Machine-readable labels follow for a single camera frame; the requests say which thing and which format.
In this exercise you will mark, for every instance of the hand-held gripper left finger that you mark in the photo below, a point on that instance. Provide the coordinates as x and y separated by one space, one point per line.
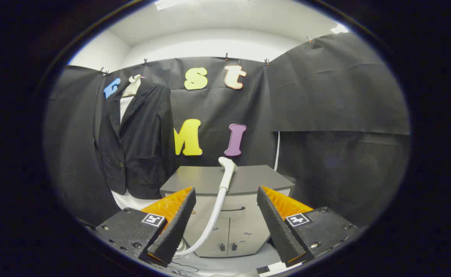
173 231

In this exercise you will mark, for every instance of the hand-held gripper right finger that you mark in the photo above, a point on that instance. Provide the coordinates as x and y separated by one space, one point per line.
277 227

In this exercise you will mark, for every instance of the black suit jacket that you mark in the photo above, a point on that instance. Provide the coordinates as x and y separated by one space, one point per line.
140 146

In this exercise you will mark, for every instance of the cream plastic clothes hanger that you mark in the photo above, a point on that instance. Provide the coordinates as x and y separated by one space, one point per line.
133 86

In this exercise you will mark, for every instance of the grey cabinet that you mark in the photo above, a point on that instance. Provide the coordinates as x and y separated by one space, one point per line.
210 179

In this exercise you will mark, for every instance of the black backdrop cloth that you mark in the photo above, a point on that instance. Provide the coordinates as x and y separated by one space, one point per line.
325 96

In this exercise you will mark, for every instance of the small ceiling light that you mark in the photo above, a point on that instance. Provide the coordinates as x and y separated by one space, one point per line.
339 29

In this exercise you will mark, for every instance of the long ceiling light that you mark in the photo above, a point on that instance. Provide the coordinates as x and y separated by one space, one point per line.
171 4

